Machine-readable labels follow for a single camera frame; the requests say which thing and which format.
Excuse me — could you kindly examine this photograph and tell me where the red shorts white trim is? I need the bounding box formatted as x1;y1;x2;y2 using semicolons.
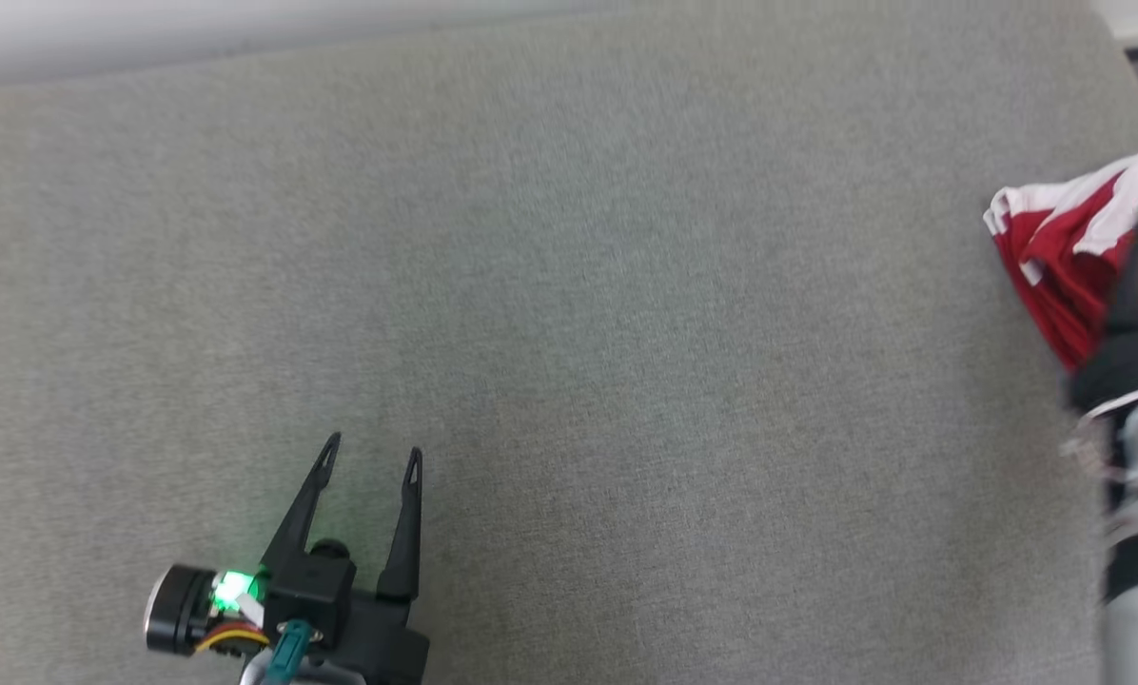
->
983;152;1138;372

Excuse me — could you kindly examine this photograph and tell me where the left teal plug camera cable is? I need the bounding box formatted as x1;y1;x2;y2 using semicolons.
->
263;618;315;685

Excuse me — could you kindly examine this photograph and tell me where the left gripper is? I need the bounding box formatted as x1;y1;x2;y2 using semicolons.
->
260;433;429;685

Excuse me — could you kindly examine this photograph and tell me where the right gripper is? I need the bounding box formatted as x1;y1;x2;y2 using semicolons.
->
1067;215;1138;415

